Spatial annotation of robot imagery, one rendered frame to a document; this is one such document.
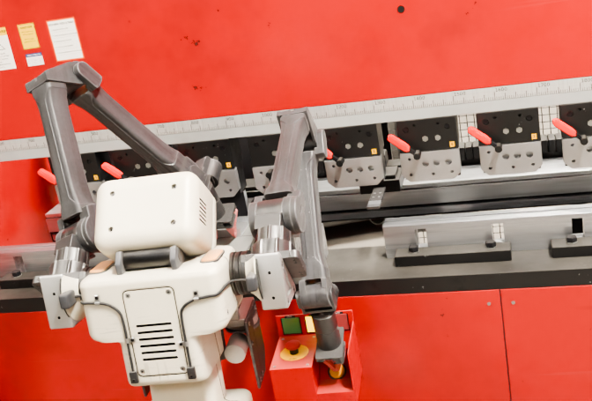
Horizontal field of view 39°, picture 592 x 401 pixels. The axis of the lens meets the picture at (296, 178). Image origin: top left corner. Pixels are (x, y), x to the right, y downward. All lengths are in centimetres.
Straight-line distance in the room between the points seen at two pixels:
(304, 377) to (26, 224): 131
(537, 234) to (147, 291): 109
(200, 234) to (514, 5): 95
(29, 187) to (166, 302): 153
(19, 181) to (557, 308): 179
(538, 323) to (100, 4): 139
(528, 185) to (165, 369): 127
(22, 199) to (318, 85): 126
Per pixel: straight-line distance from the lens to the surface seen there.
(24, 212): 302
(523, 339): 227
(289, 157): 184
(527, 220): 224
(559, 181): 249
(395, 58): 211
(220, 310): 157
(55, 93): 192
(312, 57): 214
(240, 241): 226
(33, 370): 273
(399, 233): 227
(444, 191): 250
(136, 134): 204
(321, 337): 203
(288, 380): 209
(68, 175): 185
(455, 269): 221
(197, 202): 160
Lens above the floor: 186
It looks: 19 degrees down
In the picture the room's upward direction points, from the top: 10 degrees counter-clockwise
